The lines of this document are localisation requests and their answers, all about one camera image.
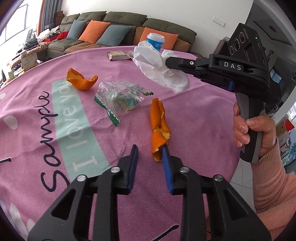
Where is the brown and white snack packet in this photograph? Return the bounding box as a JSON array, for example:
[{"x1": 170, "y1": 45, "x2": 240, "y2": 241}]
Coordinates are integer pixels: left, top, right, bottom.
[{"x1": 107, "y1": 51, "x2": 136, "y2": 62}]

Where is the red cloth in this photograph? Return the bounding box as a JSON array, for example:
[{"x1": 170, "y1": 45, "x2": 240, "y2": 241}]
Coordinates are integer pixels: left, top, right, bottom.
[{"x1": 54, "y1": 31, "x2": 70, "y2": 41}]

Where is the orange throw pillow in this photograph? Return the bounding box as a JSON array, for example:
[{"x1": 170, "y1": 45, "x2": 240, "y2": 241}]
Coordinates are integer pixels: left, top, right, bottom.
[
  {"x1": 78, "y1": 20, "x2": 111, "y2": 44},
  {"x1": 138, "y1": 27, "x2": 179, "y2": 50}
]

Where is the white wall plate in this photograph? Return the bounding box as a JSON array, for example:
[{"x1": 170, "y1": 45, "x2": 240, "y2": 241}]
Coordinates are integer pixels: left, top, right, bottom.
[{"x1": 211, "y1": 16, "x2": 226, "y2": 27}]

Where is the blue and white paper cup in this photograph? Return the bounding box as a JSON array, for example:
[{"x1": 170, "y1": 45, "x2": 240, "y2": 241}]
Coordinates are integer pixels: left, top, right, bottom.
[{"x1": 146, "y1": 32, "x2": 166, "y2": 52}]

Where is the blue-grey throw pillow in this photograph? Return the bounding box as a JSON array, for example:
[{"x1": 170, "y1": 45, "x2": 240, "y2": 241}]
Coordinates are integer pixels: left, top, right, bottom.
[
  {"x1": 67, "y1": 20, "x2": 88, "y2": 41},
  {"x1": 96, "y1": 24, "x2": 131, "y2": 46}
]

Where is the curled orange peel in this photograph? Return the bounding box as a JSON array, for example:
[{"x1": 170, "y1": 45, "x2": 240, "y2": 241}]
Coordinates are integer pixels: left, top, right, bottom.
[{"x1": 66, "y1": 68, "x2": 99, "y2": 91}]

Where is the pink floral blanket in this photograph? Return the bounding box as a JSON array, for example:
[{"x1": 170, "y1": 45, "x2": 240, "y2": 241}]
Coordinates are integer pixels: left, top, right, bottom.
[{"x1": 0, "y1": 45, "x2": 243, "y2": 241}]

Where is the clear plastic wrapper green edge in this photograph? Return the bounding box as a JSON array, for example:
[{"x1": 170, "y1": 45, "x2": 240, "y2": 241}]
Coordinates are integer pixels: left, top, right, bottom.
[{"x1": 94, "y1": 81, "x2": 154, "y2": 127}]

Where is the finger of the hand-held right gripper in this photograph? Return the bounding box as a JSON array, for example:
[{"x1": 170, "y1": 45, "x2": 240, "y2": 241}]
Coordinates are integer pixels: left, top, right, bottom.
[
  {"x1": 165, "y1": 56, "x2": 211, "y2": 73},
  {"x1": 186, "y1": 70, "x2": 232, "y2": 86}
]

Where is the orange and grey curtain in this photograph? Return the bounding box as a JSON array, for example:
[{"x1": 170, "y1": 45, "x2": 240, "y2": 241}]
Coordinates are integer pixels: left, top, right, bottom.
[{"x1": 38, "y1": 0, "x2": 64, "y2": 30}]

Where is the brown paper bag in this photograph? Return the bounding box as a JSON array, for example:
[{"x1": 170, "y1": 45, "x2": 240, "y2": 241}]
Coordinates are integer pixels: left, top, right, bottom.
[{"x1": 20, "y1": 52, "x2": 38, "y2": 70}]

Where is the olive green sofa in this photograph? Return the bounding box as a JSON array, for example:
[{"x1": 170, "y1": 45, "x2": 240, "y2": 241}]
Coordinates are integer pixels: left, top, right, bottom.
[{"x1": 37, "y1": 11, "x2": 197, "y2": 62}]

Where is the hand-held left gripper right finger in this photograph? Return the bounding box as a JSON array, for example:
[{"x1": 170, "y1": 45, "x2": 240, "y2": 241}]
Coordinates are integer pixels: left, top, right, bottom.
[{"x1": 161, "y1": 146, "x2": 271, "y2": 241}]

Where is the brown cardboard box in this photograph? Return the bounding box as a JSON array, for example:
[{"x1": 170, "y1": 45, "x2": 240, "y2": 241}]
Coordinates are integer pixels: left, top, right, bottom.
[{"x1": 54, "y1": 11, "x2": 65, "y2": 24}]

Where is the person's right hand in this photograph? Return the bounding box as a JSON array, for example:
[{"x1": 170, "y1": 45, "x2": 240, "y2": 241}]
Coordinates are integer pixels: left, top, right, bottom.
[{"x1": 232, "y1": 102, "x2": 278, "y2": 158}]

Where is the person's right forearm pink sleeve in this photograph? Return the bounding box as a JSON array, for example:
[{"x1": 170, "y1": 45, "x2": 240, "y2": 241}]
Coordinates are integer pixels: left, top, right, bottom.
[{"x1": 251, "y1": 137, "x2": 296, "y2": 241}]

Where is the long orange peel strip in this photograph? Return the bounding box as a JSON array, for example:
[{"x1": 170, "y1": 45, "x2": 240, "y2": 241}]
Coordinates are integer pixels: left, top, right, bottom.
[{"x1": 149, "y1": 98, "x2": 171, "y2": 162}]

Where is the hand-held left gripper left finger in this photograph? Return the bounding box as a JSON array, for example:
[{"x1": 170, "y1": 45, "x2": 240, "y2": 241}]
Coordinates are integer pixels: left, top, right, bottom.
[{"x1": 27, "y1": 144, "x2": 139, "y2": 241}]

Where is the white tissue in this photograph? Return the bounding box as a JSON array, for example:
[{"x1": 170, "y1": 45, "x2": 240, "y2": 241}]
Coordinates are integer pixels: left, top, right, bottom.
[{"x1": 132, "y1": 40, "x2": 190, "y2": 93}]

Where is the large window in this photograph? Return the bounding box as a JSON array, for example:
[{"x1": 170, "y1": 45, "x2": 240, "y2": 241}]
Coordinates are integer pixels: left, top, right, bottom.
[{"x1": 0, "y1": 3, "x2": 30, "y2": 58}]

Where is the pile of clothes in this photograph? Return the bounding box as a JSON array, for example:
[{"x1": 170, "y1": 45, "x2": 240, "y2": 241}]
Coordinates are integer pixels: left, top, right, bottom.
[{"x1": 38, "y1": 25, "x2": 60, "y2": 42}]

